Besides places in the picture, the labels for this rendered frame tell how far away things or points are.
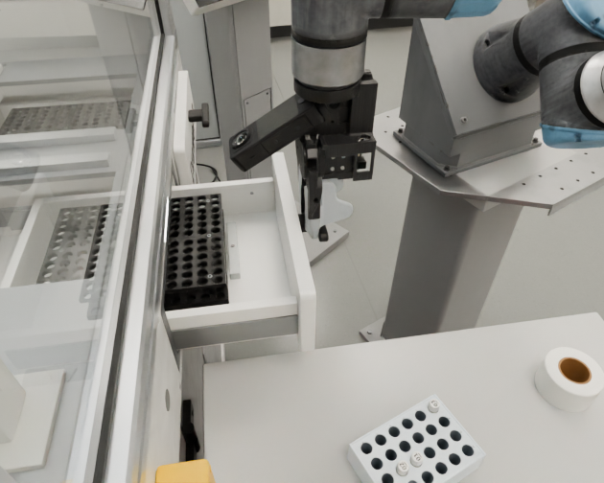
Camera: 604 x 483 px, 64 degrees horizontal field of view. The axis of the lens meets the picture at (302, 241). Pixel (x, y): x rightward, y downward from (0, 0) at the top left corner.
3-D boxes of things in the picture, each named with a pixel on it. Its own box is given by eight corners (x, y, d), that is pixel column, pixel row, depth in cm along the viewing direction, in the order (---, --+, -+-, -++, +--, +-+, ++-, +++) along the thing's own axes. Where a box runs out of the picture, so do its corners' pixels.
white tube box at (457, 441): (429, 408, 61) (434, 393, 58) (477, 468, 55) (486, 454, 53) (346, 458, 56) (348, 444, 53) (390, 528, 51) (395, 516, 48)
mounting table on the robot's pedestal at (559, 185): (472, 117, 138) (482, 78, 130) (619, 198, 110) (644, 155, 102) (344, 166, 120) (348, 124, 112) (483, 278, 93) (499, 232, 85)
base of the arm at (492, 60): (518, 18, 96) (559, -11, 87) (546, 89, 97) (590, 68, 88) (461, 39, 91) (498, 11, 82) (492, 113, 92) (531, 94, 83)
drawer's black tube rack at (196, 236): (225, 226, 74) (220, 193, 70) (231, 316, 62) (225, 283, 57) (75, 241, 72) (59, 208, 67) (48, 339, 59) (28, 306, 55)
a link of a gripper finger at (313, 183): (322, 224, 58) (322, 157, 53) (310, 226, 58) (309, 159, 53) (315, 204, 62) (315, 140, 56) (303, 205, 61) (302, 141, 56)
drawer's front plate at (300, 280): (284, 206, 81) (282, 149, 73) (314, 353, 60) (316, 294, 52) (273, 207, 80) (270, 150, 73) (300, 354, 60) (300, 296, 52)
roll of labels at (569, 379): (524, 386, 63) (534, 369, 60) (549, 355, 66) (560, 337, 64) (577, 424, 59) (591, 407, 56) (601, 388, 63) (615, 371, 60)
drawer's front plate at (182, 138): (196, 120, 102) (187, 69, 94) (195, 205, 81) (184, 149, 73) (187, 120, 102) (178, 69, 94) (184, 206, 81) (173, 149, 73)
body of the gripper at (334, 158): (372, 186, 57) (383, 89, 49) (299, 193, 56) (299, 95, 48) (357, 150, 63) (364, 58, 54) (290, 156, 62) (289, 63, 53)
